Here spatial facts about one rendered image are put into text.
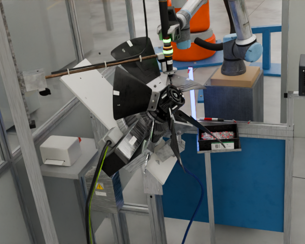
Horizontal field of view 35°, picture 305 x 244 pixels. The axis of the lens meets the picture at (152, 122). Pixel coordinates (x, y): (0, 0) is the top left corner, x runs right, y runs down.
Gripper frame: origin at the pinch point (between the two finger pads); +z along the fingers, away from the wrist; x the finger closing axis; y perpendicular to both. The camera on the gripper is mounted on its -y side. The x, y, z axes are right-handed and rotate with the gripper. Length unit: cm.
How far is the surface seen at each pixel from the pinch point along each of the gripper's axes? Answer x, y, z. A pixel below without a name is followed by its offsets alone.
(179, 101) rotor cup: -7.0, 31.2, 7.5
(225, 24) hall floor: 84, 149, -534
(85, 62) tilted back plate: 42.1, 15.6, 0.1
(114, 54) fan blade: 23.9, 10.1, 3.8
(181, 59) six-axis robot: 105, 143, -356
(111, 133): 15, 34, 36
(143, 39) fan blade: 14.3, 7.0, -10.3
